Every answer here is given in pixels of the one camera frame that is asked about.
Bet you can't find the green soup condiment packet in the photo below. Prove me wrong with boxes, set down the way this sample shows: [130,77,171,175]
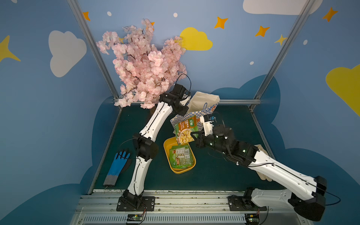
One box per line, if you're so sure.
[175,115,199,145]

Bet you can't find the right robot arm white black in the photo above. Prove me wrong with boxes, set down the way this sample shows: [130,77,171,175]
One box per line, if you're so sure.
[190,125,327,222]

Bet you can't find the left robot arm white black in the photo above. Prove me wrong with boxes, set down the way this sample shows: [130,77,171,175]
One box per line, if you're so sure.
[117,84,191,212]

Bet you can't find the yellow plastic tray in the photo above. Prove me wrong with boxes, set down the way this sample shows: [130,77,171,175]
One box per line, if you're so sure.
[163,137,197,174]

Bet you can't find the pink cherry blossom tree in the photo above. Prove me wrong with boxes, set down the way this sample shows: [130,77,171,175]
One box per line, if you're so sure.
[96,19,187,109]

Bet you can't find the beige fabric glove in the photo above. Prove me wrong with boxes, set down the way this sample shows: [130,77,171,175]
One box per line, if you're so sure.
[254,144,273,182]

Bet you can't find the blue grey work glove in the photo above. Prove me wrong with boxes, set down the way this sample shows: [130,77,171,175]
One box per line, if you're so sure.
[103,151,132,187]

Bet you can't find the right circuit board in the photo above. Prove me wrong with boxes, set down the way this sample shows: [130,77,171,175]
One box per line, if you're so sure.
[245,214,260,225]

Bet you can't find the circuit board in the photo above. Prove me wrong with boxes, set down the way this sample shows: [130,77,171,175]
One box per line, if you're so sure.
[126,214,143,222]
[245,214,260,225]

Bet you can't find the left circuit board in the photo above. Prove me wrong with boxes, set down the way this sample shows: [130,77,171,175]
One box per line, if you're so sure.
[126,214,143,222]

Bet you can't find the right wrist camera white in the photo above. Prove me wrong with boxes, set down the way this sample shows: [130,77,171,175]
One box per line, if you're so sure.
[200,114,215,137]

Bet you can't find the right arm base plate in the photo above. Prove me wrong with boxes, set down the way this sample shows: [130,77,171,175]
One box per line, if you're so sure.
[227,195,267,212]

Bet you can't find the aluminium front rail frame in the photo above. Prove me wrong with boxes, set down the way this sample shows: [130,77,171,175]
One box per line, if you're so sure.
[71,189,313,225]

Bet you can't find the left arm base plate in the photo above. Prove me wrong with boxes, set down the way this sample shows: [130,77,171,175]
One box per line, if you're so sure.
[116,196,156,212]

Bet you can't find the right slanted aluminium post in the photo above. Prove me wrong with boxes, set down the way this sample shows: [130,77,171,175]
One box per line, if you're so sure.
[249,0,316,112]

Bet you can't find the slanted aluminium post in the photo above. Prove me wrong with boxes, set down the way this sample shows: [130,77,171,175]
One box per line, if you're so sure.
[67,0,119,98]
[249,0,316,112]

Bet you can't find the left slanted aluminium post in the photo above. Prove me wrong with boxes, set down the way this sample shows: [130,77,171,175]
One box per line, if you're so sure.
[67,0,119,98]

